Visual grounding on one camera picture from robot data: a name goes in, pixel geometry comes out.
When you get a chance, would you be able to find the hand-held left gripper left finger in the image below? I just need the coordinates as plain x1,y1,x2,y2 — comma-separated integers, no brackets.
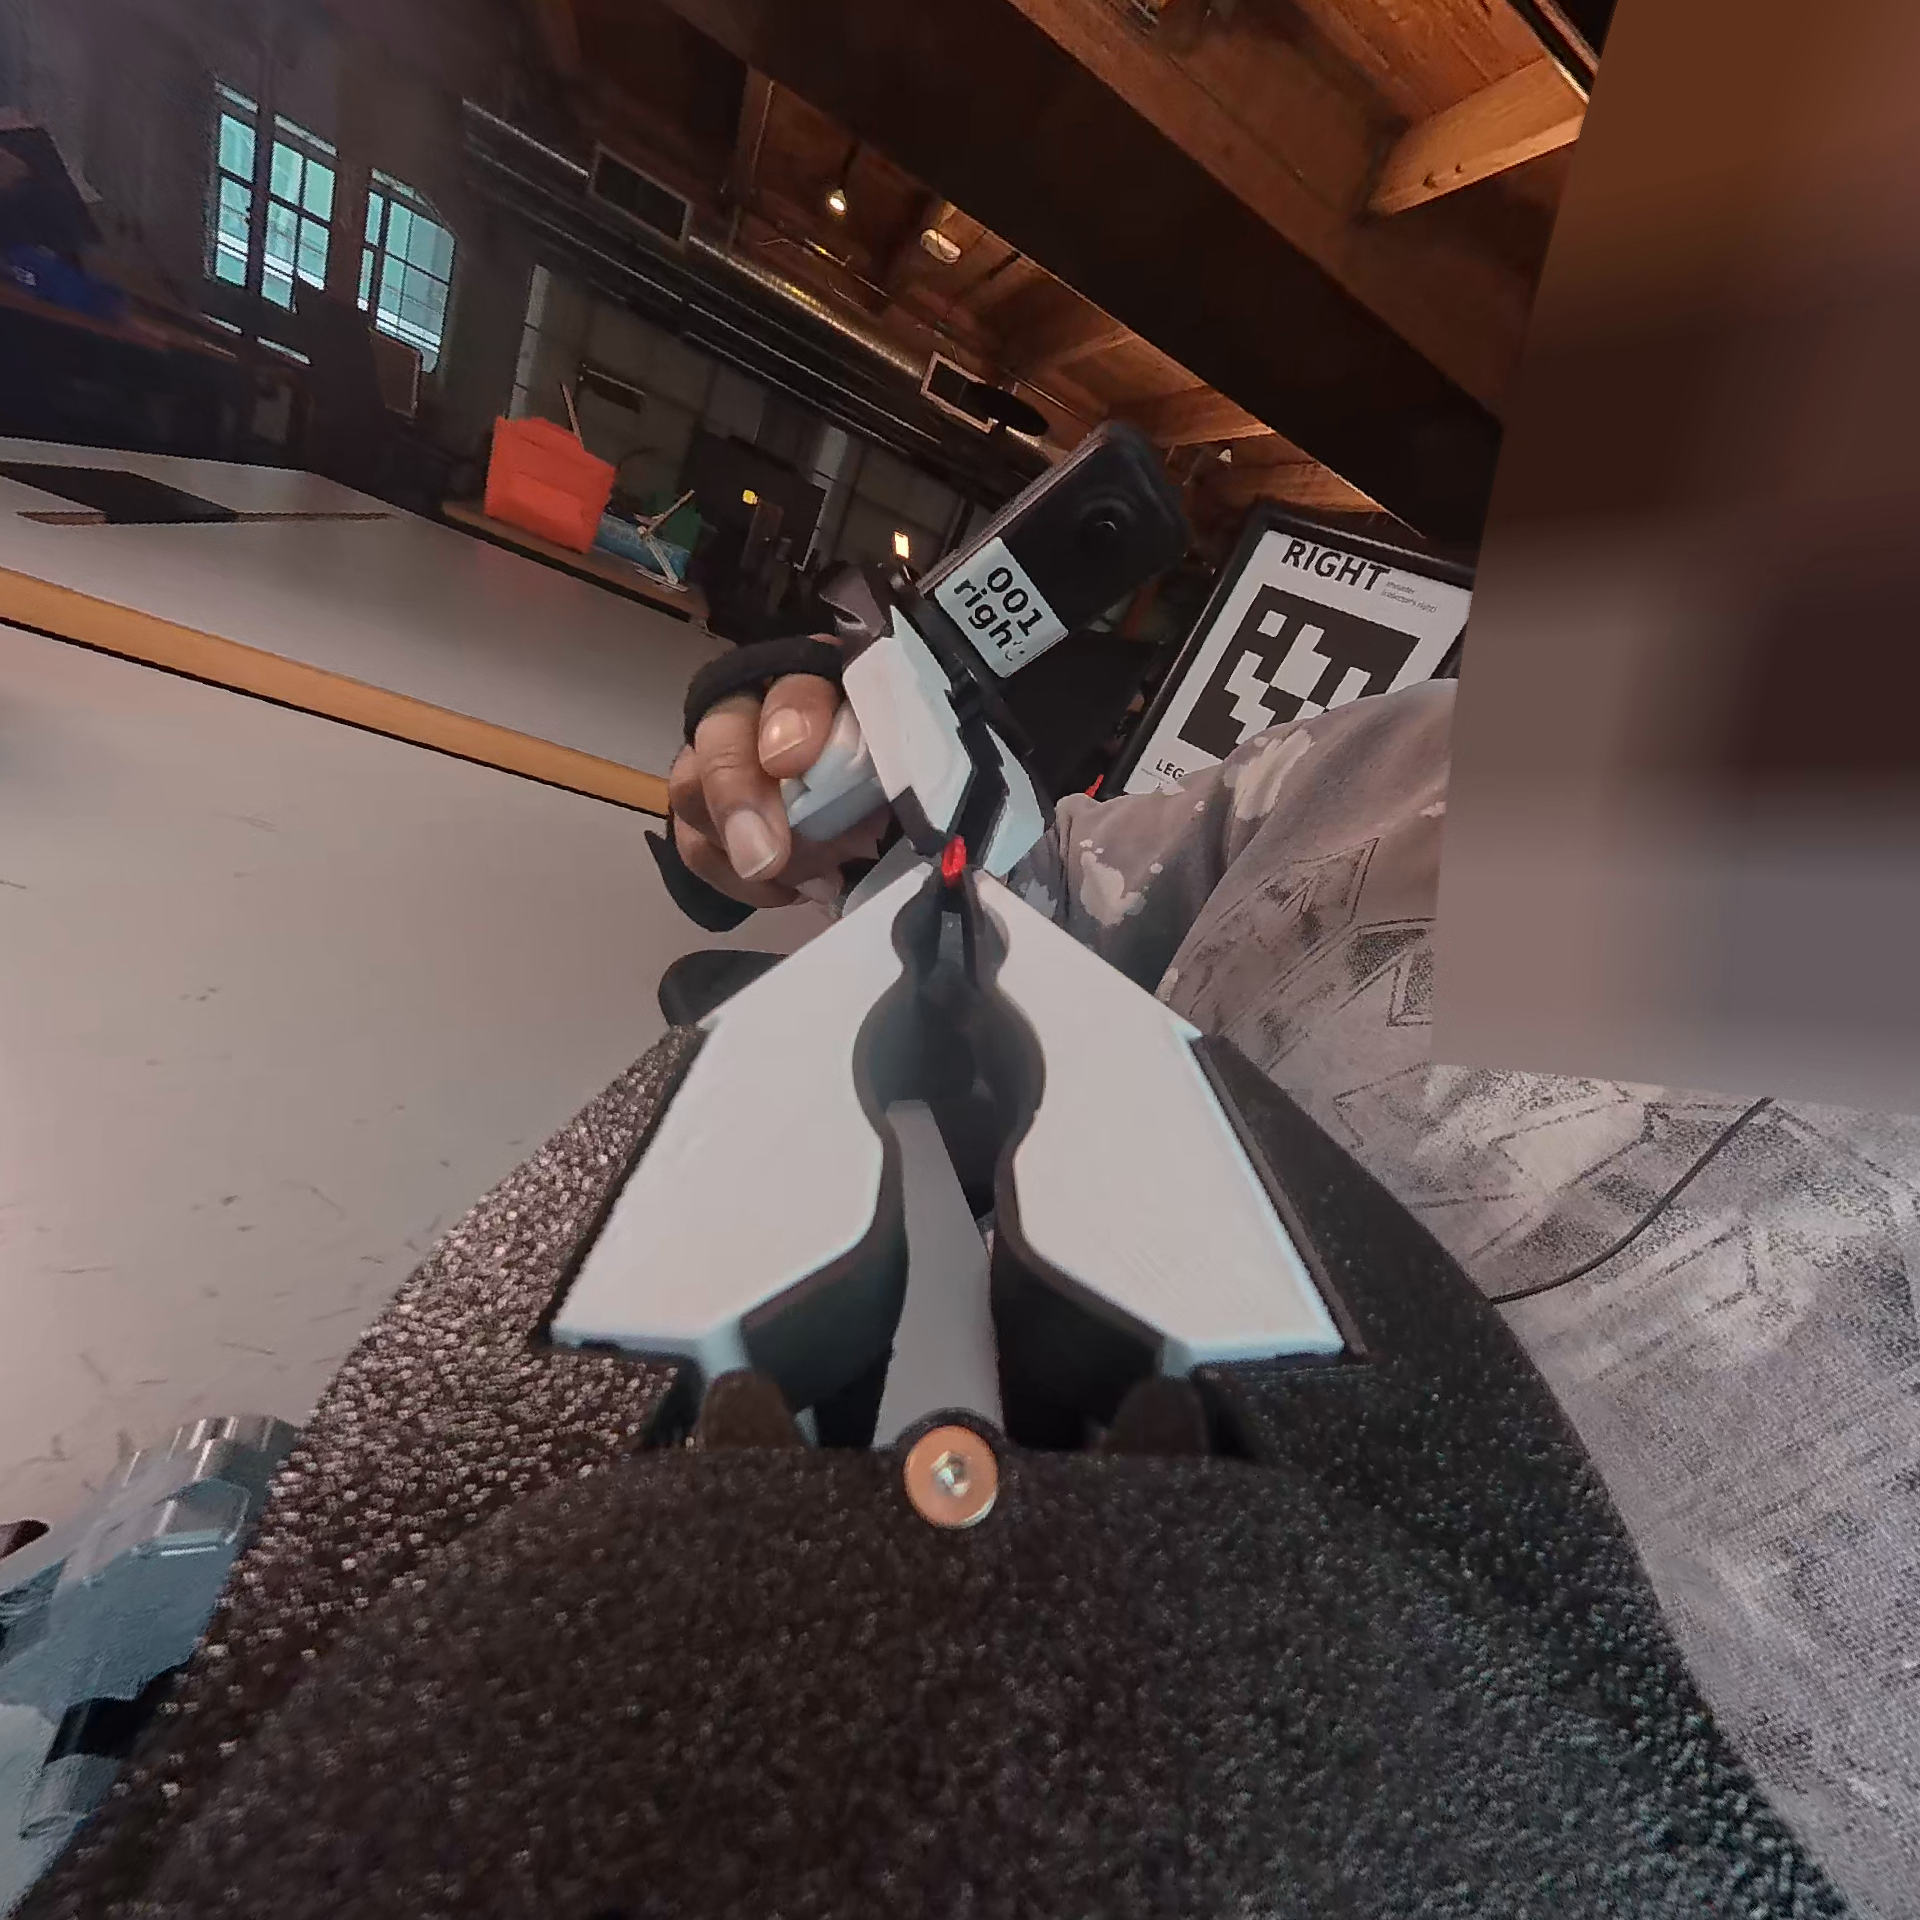
554,882,938,1450

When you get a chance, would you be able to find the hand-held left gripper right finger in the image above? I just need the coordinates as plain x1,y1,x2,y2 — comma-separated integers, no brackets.
976,882,1346,1450

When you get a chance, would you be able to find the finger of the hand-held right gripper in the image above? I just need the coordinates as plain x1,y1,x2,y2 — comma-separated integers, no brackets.
847,605,987,861
958,736,1050,887

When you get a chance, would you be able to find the grey black toy brick chassis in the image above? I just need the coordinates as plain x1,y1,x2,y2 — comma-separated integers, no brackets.
0,872,1050,1920

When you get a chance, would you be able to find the person's right forearm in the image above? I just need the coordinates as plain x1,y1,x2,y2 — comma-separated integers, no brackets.
1032,678,1476,1079

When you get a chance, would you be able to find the person's right hand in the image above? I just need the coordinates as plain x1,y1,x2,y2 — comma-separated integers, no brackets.
668,671,847,917

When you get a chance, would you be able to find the blue green bin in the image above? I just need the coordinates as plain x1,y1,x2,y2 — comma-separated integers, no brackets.
593,501,709,589

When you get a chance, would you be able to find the orange crate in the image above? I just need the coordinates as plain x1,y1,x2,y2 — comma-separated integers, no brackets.
481,412,622,560

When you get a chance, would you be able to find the white table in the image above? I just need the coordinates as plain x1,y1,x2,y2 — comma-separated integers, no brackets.
0,435,714,783

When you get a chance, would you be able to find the grey patterned sweatshirt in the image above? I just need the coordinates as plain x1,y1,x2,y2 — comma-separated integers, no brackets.
1163,1053,1920,1920

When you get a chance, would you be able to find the paned window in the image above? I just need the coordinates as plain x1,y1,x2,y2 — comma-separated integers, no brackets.
199,80,347,305
355,170,457,359

